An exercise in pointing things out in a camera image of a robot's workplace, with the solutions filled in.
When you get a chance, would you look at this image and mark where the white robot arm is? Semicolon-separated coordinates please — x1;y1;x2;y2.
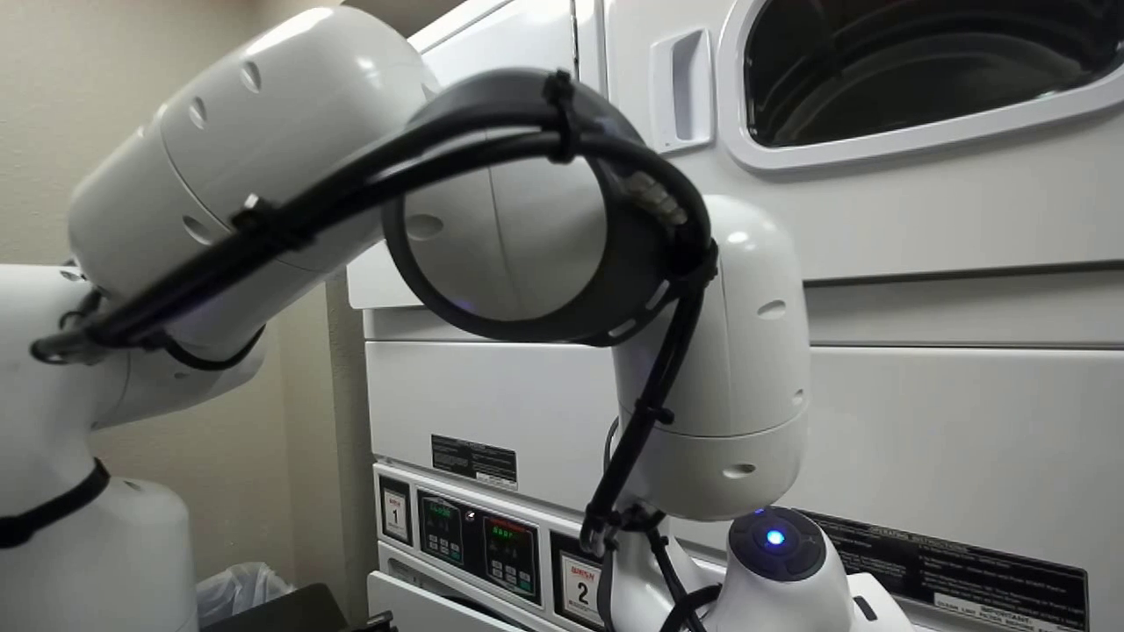
0;9;912;632

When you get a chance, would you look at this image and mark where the left white stacked washer dryer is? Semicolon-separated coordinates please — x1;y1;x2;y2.
345;0;642;632

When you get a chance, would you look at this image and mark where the white stacked washer dryer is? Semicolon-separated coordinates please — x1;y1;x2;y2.
345;0;642;632
571;0;1124;632

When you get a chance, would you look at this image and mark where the black warning label left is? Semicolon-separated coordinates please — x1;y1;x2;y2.
432;436;517;484

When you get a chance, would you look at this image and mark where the black warning label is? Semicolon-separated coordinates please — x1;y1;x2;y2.
816;513;1094;632
432;436;517;484

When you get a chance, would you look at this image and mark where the left washer control panel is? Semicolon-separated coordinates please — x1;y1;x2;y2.
364;459;603;632

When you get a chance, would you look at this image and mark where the right dryer door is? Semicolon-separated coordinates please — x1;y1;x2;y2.
603;0;1124;277

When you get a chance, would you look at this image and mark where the black object at bottom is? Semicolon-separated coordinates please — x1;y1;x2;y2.
203;582;402;632

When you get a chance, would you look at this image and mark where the right white stacked washer dryer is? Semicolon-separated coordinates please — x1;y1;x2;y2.
571;0;1124;632

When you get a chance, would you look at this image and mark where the clear plastic bag bin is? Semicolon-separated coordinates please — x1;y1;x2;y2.
197;563;296;632

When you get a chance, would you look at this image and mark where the black warning label right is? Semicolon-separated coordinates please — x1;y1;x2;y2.
816;513;1094;632

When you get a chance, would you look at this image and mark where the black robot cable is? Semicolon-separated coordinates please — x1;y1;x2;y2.
29;66;725;632

